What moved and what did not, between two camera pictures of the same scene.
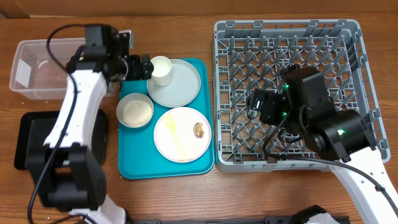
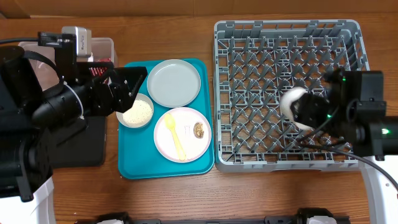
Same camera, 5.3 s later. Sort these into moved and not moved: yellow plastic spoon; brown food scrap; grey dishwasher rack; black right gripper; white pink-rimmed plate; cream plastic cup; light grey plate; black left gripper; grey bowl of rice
Moved: cream plastic cup; black left gripper; black right gripper
Not moved: white pink-rimmed plate; grey dishwasher rack; yellow plastic spoon; grey bowl of rice; light grey plate; brown food scrap
